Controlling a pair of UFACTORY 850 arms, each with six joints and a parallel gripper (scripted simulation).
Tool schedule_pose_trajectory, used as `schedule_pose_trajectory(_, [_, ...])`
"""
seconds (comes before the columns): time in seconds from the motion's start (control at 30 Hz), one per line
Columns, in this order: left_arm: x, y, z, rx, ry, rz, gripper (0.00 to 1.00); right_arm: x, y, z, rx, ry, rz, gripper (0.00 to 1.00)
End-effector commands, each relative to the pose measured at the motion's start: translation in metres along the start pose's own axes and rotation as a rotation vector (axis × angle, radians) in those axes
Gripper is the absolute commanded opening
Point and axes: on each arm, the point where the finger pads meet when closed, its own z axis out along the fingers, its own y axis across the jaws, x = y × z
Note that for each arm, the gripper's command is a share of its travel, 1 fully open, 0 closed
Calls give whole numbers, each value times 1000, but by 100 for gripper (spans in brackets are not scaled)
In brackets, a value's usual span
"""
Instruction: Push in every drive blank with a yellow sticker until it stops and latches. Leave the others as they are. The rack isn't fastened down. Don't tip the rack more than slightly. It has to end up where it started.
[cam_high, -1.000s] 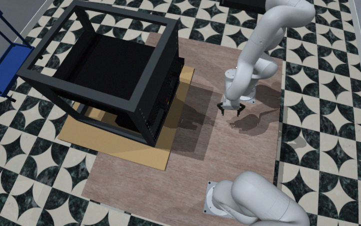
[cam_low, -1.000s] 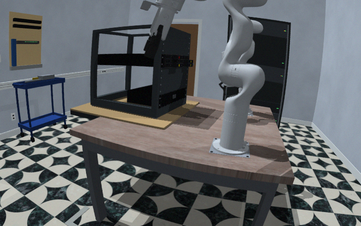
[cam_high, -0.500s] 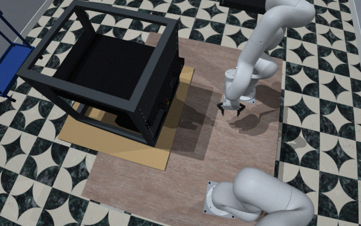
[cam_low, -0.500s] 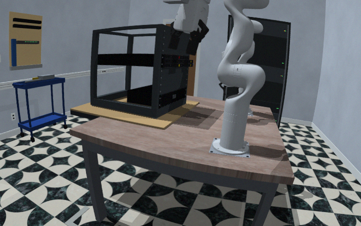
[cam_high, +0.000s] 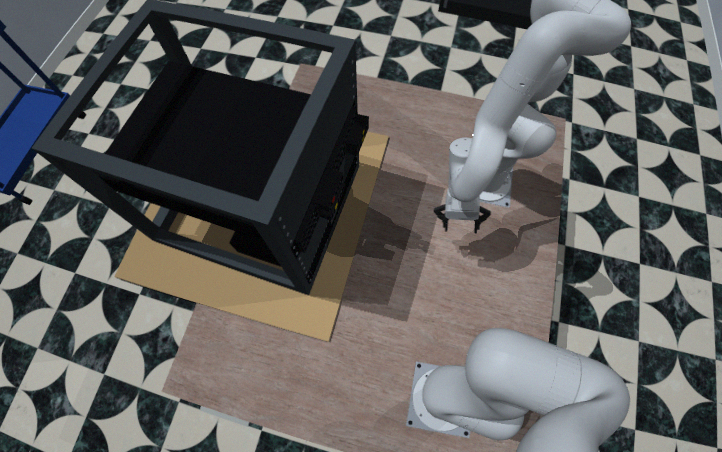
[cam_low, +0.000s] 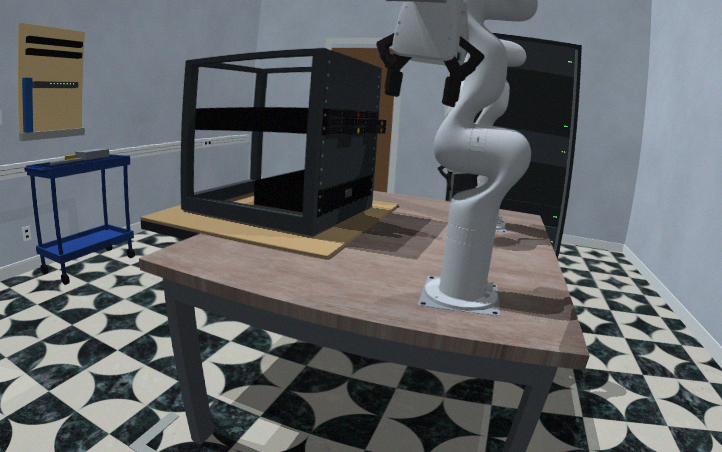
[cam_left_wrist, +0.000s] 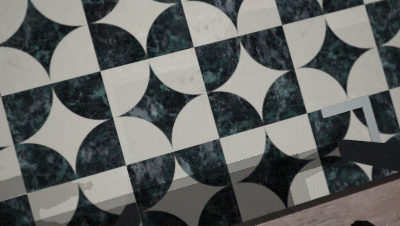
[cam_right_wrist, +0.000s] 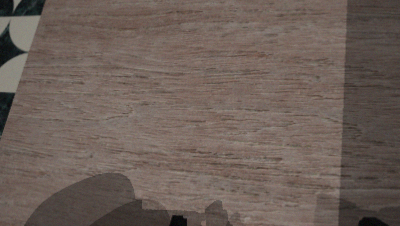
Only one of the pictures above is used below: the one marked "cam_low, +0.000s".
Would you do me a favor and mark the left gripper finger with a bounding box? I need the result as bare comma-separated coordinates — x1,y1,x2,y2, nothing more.
442,36,485,107
376,33,412,97

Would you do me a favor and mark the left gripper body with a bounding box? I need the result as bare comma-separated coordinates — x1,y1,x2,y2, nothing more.
392,0,468,66

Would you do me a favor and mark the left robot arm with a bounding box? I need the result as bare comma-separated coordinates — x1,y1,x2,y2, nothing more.
425,0,538,311

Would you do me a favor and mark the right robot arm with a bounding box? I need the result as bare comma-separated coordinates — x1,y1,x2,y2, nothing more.
443,39,526,230

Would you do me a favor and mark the black metal rack frame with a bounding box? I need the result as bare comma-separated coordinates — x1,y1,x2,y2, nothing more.
181,48,382,238

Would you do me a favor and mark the tan flat board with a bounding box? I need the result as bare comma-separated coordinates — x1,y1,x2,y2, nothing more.
140,200,399,260

